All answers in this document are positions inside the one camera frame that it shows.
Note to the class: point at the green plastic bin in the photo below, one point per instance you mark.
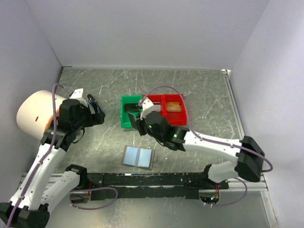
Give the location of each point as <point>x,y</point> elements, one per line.
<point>125,99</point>

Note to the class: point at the white drum with orange lid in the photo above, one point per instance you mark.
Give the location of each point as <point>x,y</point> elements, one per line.
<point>36,114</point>

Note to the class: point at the red middle plastic bin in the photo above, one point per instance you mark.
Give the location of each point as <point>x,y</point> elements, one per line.
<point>158,99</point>

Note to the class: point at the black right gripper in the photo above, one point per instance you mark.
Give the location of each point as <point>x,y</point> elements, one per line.
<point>139,123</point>

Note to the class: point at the red right plastic bin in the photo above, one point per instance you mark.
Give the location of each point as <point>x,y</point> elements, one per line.
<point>175,118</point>

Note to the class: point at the dark card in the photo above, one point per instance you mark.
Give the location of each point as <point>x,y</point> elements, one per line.
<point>132,107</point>

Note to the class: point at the gold card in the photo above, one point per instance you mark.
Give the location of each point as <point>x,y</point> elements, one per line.
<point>173,107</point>

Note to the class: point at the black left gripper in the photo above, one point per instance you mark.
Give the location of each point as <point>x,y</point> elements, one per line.
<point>97,118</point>

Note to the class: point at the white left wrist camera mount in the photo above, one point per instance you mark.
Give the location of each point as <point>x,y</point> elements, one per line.
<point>78,94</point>

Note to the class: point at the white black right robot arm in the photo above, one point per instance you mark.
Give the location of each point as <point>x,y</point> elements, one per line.
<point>243,158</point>

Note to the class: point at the grey card holder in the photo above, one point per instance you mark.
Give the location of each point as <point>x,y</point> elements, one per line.
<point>142,158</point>

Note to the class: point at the red plastic bin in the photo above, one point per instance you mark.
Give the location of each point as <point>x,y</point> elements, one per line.
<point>175,118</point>
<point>158,99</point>

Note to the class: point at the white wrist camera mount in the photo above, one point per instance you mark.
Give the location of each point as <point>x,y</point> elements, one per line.
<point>78,94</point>
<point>147,107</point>

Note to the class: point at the blue stapler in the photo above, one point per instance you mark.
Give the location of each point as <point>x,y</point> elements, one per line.
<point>92,101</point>

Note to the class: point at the white silver card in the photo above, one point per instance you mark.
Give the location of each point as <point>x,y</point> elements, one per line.
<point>157,107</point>

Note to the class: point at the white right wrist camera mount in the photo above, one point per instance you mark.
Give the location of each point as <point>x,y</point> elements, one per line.
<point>147,107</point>

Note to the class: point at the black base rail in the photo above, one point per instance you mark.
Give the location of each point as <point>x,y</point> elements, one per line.
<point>150,185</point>

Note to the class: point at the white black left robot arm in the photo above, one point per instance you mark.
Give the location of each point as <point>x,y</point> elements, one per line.
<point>31,205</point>

